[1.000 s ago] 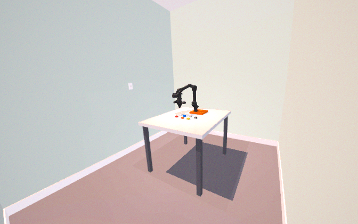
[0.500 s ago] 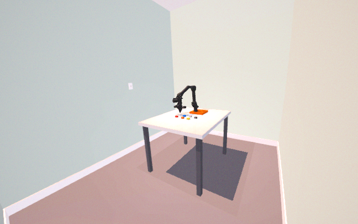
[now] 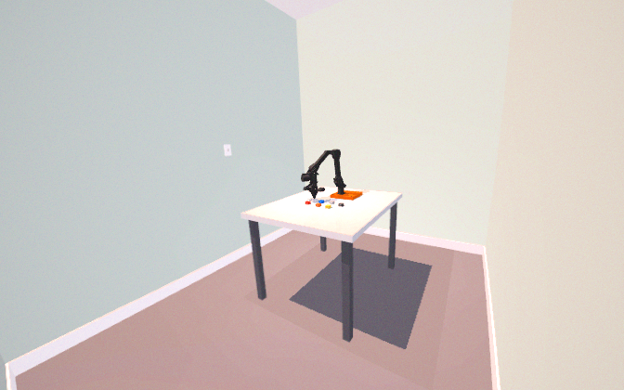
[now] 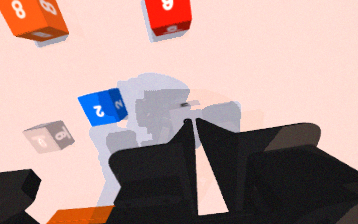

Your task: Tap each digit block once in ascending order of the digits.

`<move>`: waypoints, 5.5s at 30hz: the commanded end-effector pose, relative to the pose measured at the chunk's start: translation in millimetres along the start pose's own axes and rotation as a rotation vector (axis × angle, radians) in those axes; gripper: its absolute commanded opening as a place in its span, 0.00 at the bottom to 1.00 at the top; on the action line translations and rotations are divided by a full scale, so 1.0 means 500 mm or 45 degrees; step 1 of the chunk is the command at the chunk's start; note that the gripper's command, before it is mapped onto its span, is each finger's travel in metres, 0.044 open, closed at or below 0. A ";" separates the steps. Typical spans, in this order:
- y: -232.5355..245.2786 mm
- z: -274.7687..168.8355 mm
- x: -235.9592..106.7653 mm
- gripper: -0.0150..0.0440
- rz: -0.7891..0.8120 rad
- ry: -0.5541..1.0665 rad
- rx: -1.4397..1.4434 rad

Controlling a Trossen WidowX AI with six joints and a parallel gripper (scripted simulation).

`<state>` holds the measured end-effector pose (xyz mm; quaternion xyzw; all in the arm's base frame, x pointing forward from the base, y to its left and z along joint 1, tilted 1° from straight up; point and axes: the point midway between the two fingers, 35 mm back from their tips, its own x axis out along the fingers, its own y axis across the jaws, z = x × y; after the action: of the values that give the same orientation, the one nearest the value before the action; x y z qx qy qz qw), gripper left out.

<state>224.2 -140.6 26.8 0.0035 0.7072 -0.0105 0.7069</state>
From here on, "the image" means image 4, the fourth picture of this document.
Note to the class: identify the blue block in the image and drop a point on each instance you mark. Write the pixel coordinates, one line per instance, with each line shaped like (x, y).
(103, 107)

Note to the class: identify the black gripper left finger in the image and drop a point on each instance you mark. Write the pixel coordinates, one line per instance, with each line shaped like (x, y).
(177, 157)

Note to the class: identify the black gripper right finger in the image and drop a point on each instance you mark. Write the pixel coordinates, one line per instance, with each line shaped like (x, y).
(227, 152)

